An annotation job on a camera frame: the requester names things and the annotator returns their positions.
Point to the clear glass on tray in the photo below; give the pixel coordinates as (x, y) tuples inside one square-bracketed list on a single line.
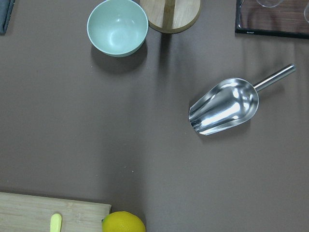
[(269, 3)]

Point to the black framed wooden tray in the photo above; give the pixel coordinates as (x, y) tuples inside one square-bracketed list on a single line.
[(289, 19)]

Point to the steel ice scoop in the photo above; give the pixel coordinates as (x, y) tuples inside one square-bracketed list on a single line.
[(230, 103)]

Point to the mint green bowl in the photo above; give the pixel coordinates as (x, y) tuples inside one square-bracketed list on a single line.
[(117, 28)]

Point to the wooden cup rack stand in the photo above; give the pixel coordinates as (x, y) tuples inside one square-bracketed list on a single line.
[(171, 16)]

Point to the far whole lemon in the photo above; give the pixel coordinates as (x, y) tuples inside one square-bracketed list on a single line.
[(122, 221)]

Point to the yellow plastic knife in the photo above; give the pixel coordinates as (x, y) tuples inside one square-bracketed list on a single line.
[(55, 222)]

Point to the bamboo cutting board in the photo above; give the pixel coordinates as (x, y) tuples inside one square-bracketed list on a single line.
[(26, 213)]

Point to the grey folded cloth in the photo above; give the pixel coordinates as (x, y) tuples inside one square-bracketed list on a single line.
[(6, 7)]

